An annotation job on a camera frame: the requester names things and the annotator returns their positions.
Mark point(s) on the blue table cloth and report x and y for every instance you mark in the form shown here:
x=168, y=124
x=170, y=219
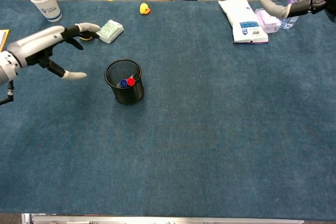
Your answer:
x=168, y=155

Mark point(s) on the blue-capped white marker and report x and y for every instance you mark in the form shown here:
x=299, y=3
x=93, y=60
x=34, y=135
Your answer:
x=123, y=83

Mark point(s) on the red-capped white marker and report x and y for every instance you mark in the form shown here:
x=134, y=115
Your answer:
x=131, y=81

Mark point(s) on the green tissue pack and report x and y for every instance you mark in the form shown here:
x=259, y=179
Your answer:
x=111, y=31

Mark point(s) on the aluminium rail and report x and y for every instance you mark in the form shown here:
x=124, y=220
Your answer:
x=157, y=219

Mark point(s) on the clear box purple contents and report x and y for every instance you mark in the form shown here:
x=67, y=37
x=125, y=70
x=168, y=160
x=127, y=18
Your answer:
x=267, y=24

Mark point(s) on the yellow-edged notebook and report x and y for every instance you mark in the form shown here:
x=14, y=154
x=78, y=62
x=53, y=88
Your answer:
x=2, y=37

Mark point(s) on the yellow rubber duck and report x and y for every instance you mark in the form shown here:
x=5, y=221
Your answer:
x=144, y=9

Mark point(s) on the yellow foam ball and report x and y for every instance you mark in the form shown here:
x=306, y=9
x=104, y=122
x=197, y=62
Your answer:
x=86, y=39

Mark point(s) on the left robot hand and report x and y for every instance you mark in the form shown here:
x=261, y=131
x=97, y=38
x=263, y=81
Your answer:
x=36, y=43

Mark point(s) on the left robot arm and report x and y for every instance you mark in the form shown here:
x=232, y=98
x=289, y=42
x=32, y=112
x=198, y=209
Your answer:
x=6, y=69

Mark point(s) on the black mesh pen holder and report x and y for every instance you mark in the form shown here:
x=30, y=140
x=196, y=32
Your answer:
x=131, y=95

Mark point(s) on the white paper cup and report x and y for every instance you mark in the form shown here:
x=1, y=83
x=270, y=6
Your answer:
x=50, y=9

